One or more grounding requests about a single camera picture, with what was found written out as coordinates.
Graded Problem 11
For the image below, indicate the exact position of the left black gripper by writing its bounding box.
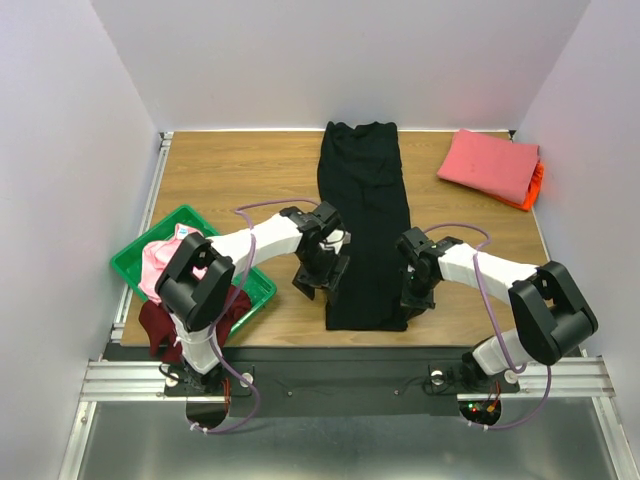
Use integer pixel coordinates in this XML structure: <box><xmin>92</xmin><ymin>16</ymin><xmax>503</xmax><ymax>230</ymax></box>
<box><xmin>293</xmin><ymin>247</ymin><xmax>350</xmax><ymax>306</ymax></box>

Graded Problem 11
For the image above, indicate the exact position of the black t shirt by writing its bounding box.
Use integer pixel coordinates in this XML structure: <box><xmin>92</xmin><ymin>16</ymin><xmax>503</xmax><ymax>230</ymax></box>
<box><xmin>317</xmin><ymin>122</ymin><xmax>411</xmax><ymax>332</ymax></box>

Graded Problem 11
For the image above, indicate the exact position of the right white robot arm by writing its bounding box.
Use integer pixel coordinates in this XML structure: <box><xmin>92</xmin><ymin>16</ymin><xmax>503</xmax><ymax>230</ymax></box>
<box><xmin>396</xmin><ymin>227</ymin><xmax>599</xmax><ymax>390</ymax></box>

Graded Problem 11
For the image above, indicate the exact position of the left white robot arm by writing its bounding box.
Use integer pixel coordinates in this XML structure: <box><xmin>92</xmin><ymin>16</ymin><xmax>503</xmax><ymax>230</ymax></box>
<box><xmin>155</xmin><ymin>202</ymin><xmax>350</xmax><ymax>394</ymax></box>

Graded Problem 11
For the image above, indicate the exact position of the folded coral t shirt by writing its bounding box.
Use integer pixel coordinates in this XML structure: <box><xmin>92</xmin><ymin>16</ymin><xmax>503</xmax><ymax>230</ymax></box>
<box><xmin>437</xmin><ymin>129</ymin><xmax>540</xmax><ymax>203</ymax></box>

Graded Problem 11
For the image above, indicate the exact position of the folded orange t shirt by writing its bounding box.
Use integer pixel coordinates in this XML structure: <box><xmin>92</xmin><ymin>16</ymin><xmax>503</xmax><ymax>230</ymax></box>
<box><xmin>491</xmin><ymin>162</ymin><xmax>545</xmax><ymax>212</ymax></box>

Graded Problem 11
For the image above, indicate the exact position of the pink t shirt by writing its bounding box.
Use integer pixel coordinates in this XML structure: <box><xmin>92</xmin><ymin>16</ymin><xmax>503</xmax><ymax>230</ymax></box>
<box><xmin>138</xmin><ymin>223</ymin><xmax>199</xmax><ymax>305</ymax></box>

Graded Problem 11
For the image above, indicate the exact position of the dark red t shirt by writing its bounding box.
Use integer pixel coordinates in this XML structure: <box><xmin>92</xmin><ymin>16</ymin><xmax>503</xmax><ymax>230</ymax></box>
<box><xmin>139</xmin><ymin>290</ymin><xmax>252</xmax><ymax>364</ymax></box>

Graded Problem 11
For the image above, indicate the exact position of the green plastic tray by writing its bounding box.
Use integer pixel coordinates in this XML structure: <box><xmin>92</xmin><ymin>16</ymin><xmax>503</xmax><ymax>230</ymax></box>
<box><xmin>111</xmin><ymin>205</ymin><xmax>277</xmax><ymax>347</ymax></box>

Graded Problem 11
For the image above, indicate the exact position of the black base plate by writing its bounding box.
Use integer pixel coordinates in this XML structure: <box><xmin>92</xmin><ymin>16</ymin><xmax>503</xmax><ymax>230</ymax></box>
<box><xmin>163</xmin><ymin>346</ymin><xmax>518</xmax><ymax>418</ymax></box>

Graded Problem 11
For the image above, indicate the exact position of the aluminium frame rail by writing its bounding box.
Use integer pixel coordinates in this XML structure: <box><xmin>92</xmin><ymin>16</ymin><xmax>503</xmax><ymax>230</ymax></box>
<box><xmin>61</xmin><ymin>131</ymin><xmax>616</xmax><ymax>479</ymax></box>

